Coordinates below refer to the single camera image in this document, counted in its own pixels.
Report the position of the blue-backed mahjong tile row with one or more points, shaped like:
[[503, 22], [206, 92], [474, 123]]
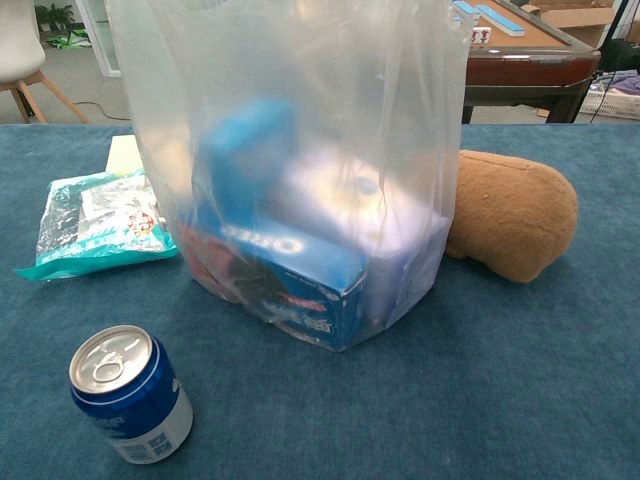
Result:
[[502, 17]]

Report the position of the purple cloth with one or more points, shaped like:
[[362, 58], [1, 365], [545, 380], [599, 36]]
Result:
[[627, 81]]

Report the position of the face-showing mahjong tile row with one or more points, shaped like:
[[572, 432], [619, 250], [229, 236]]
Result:
[[481, 35]]

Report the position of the white glass-door cabinet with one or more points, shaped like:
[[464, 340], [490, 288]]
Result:
[[102, 40]]

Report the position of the brown plush toy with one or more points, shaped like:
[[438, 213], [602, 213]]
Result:
[[515, 220]]

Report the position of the teal snack packet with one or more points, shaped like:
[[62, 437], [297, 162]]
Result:
[[100, 225]]

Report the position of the white paper sheet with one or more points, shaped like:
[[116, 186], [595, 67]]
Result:
[[125, 155]]

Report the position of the translucent plastic shopping bag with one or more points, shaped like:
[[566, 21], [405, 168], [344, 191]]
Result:
[[300, 75]]

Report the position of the black tripod stand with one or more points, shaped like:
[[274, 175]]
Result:
[[616, 30]]

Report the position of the cardboard boxes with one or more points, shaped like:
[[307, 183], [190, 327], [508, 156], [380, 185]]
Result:
[[575, 17]]

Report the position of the white soft pack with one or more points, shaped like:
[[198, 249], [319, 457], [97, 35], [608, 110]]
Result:
[[340, 200]]

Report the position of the green potted plants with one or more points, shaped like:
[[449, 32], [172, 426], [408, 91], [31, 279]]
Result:
[[55, 16]]

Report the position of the small blue carton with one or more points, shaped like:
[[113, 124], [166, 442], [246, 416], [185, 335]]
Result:
[[245, 150]]

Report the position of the white plastic basket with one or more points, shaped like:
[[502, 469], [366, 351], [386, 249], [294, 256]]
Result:
[[612, 105]]

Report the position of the blue soda can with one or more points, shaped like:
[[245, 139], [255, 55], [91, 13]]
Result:
[[135, 400]]

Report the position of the blue Oreo cookie box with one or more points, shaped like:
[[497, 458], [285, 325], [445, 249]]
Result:
[[310, 300]]

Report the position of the white chair with wooden legs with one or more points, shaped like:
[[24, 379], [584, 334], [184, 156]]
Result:
[[20, 45]]

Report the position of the brown mahjong table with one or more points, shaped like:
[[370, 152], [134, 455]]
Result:
[[525, 65]]

